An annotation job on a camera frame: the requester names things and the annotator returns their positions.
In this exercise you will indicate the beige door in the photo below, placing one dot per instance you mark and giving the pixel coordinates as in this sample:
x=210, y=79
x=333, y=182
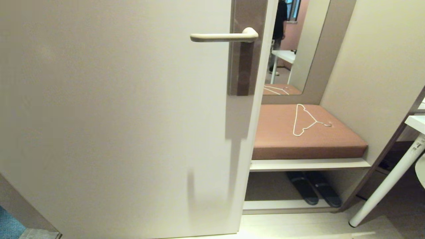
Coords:
x=116, y=116

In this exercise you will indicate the brown seat cushion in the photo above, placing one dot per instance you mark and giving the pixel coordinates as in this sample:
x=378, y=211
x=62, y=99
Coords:
x=282, y=139

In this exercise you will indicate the white bench shelf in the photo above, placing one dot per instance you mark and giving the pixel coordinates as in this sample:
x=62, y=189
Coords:
x=308, y=164

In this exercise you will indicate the black slipper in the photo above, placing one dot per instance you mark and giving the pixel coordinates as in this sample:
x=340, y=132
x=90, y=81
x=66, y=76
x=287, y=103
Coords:
x=303, y=191
x=327, y=192

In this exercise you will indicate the white table leg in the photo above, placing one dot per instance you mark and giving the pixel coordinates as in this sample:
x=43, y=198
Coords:
x=388, y=182

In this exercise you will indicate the wall mirror with brown frame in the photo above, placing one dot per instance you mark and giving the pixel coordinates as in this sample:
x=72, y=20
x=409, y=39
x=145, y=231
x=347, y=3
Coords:
x=323, y=59

